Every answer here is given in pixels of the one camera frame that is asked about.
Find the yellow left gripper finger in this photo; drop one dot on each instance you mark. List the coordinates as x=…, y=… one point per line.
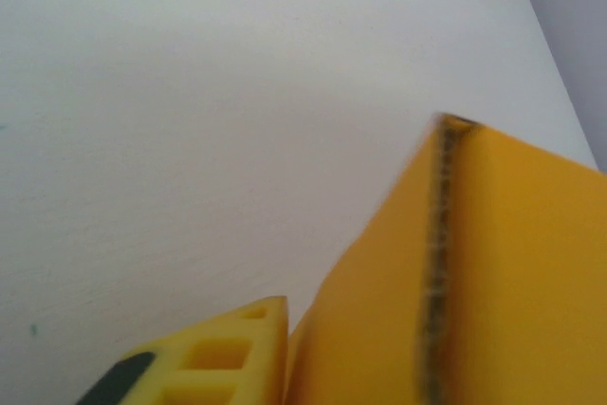
x=208, y=357

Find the yellow paper box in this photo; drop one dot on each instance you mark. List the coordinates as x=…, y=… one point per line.
x=498, y=281

